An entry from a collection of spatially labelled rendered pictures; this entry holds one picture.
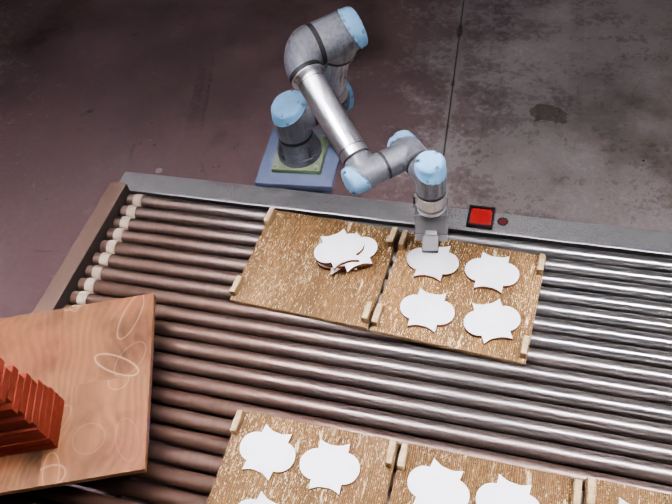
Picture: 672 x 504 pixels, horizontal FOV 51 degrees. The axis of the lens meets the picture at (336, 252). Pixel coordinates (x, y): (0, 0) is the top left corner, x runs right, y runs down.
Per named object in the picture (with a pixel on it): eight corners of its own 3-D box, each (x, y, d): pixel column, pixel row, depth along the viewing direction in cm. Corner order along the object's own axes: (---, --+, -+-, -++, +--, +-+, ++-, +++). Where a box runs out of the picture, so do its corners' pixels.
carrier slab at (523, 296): (404, 234, 211) (404, 231, 209) (545, 259, 199) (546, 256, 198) (370, 332, 191) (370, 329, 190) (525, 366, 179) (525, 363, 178)
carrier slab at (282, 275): (273, 212, 223) (272, 209, 221) (400, 233, 211) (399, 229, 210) (230, 302, 203) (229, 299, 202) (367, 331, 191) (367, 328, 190)
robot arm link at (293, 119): (271, 128, 237) (262, 98, 226) (306, 111, 239) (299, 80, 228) (286, 150, 230) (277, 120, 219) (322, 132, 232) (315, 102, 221)
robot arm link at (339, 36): (298, 101, 237) (302, 15, 184) (338, 83, 239) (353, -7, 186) (315, 132, 235) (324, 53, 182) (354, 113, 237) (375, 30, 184)
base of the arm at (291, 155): (282, 135, 248) (276, 115, 240) (324, 135, 245) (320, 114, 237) (274, 168, 240) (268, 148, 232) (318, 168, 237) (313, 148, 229)
